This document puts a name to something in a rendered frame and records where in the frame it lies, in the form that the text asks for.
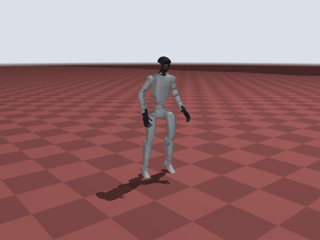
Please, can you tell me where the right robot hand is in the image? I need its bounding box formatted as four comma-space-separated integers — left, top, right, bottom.
142, 109, 152, 128

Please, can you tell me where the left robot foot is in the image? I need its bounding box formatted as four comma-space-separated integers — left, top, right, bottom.
163, 160, 175, 174

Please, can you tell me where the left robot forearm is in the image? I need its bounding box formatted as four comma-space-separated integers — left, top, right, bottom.
174, 91, 183, 111

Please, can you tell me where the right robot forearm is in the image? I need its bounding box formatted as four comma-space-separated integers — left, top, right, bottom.
138, 91, 147, 114

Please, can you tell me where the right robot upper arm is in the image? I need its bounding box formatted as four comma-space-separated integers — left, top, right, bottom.
139, 75, 157, 98

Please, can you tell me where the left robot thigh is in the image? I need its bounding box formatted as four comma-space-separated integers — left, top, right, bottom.
163, 111, 176, 145

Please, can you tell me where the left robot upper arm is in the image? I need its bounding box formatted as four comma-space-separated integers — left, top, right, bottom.
170, 75, 178, 97

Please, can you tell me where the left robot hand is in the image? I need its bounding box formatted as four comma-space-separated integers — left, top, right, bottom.
181, 105, 191, 122

